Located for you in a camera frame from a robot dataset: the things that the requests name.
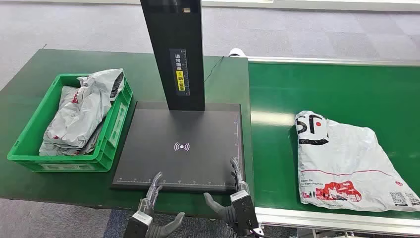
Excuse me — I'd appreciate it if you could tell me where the white crumpled courier bag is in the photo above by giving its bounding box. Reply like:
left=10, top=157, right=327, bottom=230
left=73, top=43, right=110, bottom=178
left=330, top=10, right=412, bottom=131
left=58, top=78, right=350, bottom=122
left=43, top=68, right=126, bottom=148

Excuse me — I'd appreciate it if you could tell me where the green conveyor with silver frame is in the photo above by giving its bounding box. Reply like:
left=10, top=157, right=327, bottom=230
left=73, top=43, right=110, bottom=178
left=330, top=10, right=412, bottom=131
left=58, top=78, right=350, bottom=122
left=247, top=56, right=420, bottom=238

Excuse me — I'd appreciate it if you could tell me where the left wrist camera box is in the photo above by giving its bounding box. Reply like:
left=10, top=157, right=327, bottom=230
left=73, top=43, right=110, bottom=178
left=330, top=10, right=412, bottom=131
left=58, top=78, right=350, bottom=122
left=123, top=211, right=154, bottom=238

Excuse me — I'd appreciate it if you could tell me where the green plastic crate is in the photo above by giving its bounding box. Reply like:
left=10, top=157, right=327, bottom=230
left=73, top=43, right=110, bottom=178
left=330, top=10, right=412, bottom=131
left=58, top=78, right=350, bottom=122
left=7, top=72, right=134, bottom=173

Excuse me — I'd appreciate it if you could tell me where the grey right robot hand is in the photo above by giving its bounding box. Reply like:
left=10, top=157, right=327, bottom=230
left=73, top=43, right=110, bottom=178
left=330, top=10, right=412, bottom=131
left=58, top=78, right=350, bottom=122
left=203, top=157, right=251, bottom=231

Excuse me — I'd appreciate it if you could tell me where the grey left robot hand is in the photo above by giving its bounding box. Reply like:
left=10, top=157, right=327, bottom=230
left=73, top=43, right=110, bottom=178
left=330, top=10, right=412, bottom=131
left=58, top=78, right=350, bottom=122
left=137, top=171, right=186, bottom=238

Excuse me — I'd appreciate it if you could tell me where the black inbound scanner machine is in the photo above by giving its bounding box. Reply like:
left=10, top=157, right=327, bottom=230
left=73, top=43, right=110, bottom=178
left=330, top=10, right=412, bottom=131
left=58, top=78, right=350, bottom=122
left=110, top=0, right=246, bottom=194

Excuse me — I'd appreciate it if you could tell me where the grey flat courier bag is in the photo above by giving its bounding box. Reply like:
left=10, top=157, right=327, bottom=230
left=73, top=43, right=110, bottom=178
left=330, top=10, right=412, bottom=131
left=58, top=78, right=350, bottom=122
left=39, top=85, right=106, bottom=157

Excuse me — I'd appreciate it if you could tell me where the thin black cable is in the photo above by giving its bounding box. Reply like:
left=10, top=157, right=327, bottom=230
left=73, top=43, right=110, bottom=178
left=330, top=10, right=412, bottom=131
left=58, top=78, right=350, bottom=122
left=203, top=55, right=225, bottom=83

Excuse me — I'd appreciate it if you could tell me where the white printed courier package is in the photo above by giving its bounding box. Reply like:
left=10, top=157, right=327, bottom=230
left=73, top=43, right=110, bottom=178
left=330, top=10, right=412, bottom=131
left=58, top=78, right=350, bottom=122
left=294, top=110, right=420, bottom=213

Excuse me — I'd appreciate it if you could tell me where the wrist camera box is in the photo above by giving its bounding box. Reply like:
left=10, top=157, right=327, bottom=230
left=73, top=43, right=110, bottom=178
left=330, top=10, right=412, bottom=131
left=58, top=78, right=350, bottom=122
left=229, top=189, right=260, bottom=237
left=123, top=211, right=154, bottom=238

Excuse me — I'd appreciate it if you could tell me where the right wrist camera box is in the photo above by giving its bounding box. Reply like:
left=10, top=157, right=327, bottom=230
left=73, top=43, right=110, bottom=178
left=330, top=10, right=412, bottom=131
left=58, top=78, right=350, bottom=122
left=229, top=189, right=260, bottom=237

